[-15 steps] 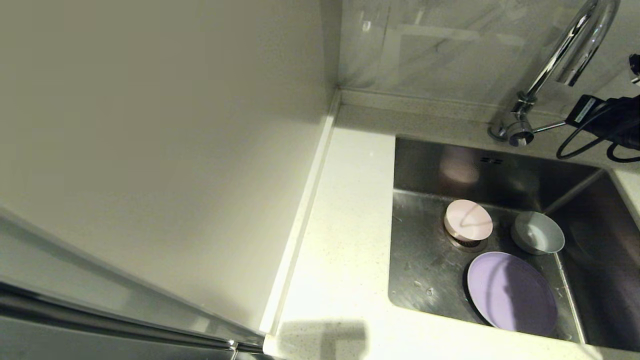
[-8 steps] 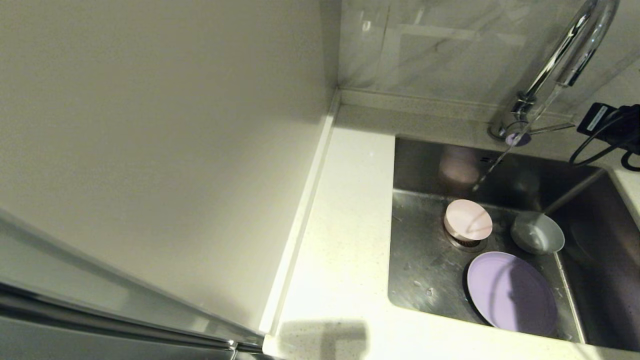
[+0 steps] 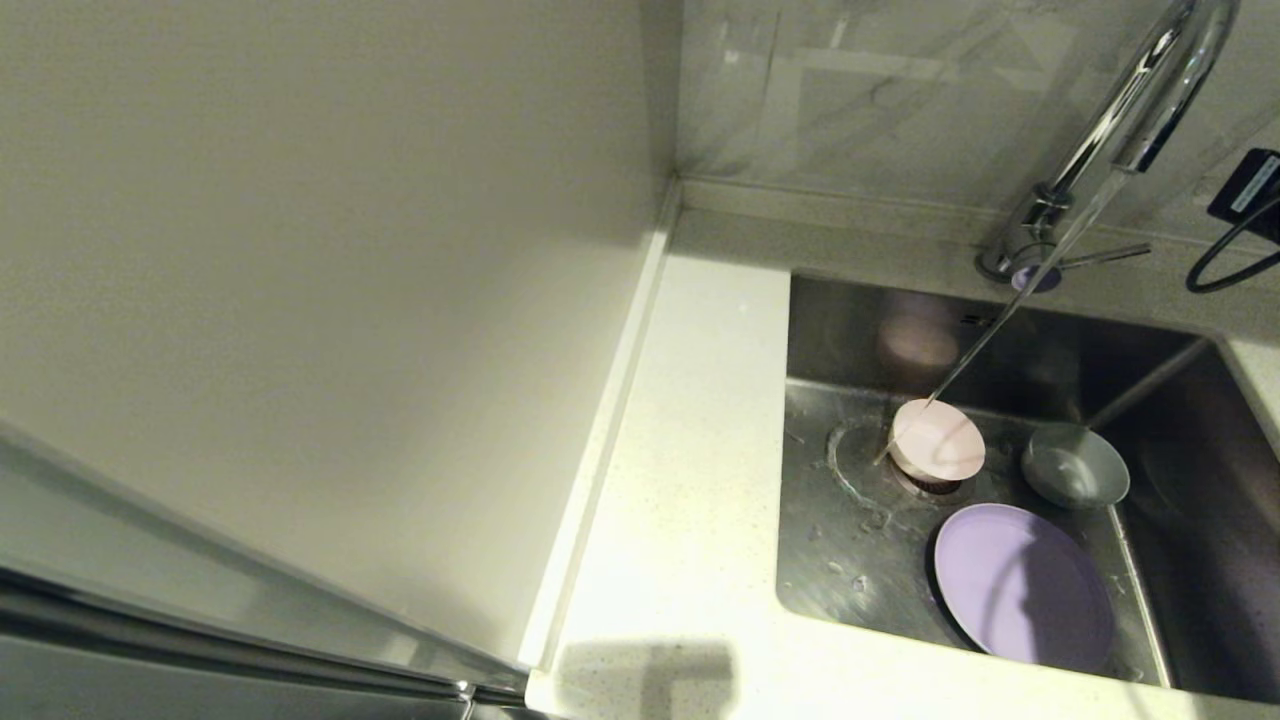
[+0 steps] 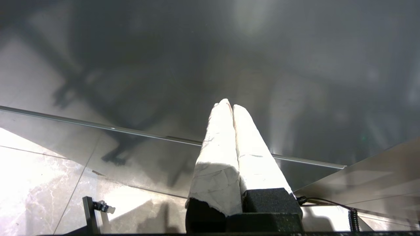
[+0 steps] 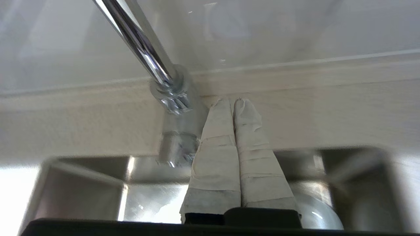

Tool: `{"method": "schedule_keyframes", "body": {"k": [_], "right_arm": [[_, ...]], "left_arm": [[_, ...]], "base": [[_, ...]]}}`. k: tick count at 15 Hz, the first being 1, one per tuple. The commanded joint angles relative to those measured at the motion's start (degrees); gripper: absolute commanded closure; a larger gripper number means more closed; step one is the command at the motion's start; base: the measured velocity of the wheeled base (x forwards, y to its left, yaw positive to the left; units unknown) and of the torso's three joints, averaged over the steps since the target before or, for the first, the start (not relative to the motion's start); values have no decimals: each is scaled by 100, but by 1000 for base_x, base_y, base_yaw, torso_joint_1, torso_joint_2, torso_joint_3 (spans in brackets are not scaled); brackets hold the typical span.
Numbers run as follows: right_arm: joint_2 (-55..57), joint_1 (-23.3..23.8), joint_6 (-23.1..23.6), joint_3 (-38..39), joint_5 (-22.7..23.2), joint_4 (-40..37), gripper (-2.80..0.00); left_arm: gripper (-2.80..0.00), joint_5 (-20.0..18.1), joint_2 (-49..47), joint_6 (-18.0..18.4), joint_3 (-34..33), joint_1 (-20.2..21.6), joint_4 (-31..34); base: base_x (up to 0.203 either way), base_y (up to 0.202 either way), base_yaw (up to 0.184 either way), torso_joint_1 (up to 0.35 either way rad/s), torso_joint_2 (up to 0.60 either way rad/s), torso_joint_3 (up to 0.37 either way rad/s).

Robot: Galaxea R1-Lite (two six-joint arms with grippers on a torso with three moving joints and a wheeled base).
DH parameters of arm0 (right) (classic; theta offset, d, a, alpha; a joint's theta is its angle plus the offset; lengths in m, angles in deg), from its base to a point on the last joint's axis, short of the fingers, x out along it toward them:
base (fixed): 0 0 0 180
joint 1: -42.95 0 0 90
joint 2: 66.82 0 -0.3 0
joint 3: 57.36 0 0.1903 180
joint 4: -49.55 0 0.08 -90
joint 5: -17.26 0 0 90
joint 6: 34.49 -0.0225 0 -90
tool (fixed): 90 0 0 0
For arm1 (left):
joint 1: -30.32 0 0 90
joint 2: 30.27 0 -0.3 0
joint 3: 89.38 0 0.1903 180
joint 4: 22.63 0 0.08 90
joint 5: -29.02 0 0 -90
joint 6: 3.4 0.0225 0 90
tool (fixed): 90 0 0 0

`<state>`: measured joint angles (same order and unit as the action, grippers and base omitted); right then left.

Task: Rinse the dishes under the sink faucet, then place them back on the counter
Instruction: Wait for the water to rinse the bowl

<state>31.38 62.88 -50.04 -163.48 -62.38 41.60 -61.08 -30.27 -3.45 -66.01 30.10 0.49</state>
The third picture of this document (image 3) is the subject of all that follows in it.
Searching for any purple plate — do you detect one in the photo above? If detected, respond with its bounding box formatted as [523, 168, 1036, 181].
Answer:
[932, 502, 1117, 673]

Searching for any light blue bowl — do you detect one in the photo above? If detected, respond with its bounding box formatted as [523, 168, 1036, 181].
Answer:
[1020, 422, 1131, 511]

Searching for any chrome gooseneck faucet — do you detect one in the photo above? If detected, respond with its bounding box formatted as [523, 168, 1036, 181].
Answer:
[975, 0, 1241, 294]

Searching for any tall white cabinet panel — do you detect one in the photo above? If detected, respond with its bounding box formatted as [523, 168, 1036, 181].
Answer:
[0, 0, 683, 691]

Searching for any pink bowl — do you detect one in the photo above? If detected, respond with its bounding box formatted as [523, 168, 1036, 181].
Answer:
[888, 398, 987, 483]

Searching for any stainless steel appliance door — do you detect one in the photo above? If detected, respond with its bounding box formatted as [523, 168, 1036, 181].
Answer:
[0, 630, 471, 720]

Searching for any stainless steel sink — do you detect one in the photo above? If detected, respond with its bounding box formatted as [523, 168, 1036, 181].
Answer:
[775, 272, 1280, 703]

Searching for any round metal drain strainer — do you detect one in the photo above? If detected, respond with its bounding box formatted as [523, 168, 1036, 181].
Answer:
[893, 462, 974, 501]

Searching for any black cable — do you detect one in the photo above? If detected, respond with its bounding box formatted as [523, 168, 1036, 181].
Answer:
[1187, 195, 1280, 294]

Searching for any chrome handle bar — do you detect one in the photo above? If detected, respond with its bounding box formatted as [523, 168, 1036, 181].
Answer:
[0, 565, 551, 720]

